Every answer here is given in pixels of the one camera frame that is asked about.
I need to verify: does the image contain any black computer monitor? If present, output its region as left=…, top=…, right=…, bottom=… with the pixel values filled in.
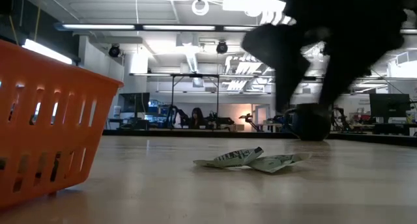
left=118, top=92, right=151, bottom=114
left=369, top=92, right=412, bottom=120

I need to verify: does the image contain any black round ceiling spotlight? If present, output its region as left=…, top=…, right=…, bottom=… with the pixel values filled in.
left=108, top=44, right=122, bottom=58
left=216, top=40, right=229, bottom=55

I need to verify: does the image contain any black mug yellow inside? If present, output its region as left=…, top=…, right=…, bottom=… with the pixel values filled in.
left=282, top=102, right=334, bottom=142

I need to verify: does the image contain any white ceiling tube light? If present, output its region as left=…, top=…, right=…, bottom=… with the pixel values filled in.
left=142, top=24, right=216, bottom=31
left=61, top=23, right=136, bottom=31
left=223, top=25, right=258, bottom=32

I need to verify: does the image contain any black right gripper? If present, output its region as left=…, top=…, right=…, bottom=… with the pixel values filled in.
left=242, top=0, right=417, bottom=113

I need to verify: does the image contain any white wall strip light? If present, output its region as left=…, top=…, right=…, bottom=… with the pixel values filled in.
left=22, top=38, right=74, bottom=66

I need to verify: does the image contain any person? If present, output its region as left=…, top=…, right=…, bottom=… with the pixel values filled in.
left=190, top=107, right=207, bottom=130

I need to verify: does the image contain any black aluminium table frame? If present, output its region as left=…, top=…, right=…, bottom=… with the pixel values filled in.
left=102, top=128, right=417, bottom=148

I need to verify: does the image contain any black background rig frame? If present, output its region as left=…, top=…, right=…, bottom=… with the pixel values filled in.
left=169, top=73, right=221, bottom=127

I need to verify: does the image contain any orange plastic basket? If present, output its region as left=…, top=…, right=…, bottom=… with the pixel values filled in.
left=0, top=38, right=124, bottom=209

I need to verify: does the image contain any small green white packet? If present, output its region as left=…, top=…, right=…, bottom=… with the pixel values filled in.
left=192, top=147, right=265, bottom=169
left=247, top=152, right=313, bottom=174

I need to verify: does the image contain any white coiled ceiling cable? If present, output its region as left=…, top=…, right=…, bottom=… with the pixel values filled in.
left=191, top=0, right=210, bottom=17

